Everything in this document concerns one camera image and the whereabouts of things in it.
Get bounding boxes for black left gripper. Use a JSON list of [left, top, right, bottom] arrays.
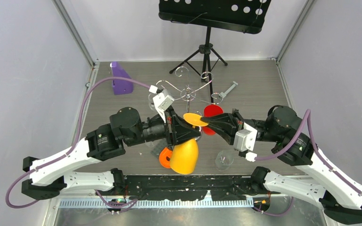
[[125, 106, 202, 149]]

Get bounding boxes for yellow plastic wine glass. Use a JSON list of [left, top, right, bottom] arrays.
[[169, 113, 208, 175]]

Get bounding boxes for chrome wine glass rack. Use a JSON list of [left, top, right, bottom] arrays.
[[156, 66, 225, 113]]

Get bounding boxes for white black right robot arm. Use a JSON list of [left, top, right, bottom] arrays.
[[201, 105, 362, 225]]

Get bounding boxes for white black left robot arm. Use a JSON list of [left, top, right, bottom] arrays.
[[21, 107, 201, 200]]

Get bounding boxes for red plastic wine glass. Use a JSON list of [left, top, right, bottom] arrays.
[[203, 105, 223, 136]]

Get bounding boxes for clear wine glass near edge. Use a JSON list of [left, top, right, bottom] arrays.
[[215, 150, 234, 171]]

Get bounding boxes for grey studded building plate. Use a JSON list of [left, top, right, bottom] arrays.
[[150, 139, 167, 158]]

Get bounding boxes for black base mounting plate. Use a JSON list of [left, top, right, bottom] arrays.
[[114, 175, 269, 201]]

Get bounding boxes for purple plastic stand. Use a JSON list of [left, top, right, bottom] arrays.
[[110, 61, 134, 95]]

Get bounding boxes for black music stand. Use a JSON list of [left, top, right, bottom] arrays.
[[158, 0, 272, 104]]

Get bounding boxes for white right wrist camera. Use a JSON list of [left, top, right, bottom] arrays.
[[233, 122, 258, 162]]

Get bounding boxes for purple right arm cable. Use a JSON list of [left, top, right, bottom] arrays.
[[253, 109, 362, 218]]

